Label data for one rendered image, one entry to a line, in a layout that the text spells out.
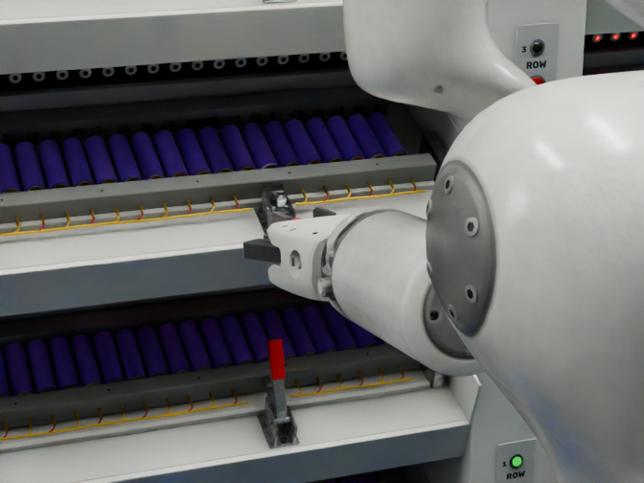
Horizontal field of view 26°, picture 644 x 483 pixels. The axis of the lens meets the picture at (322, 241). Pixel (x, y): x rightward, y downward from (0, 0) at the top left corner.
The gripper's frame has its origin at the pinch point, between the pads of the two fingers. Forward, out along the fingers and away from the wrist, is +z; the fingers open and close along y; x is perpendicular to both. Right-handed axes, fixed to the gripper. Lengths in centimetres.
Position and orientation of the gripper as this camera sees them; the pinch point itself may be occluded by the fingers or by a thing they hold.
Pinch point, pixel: (304, 231)
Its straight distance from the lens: 112.1
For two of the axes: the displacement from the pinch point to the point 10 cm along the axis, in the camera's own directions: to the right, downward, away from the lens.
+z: -3.2, -1.5, 9.3
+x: -0.5, -9.8, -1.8
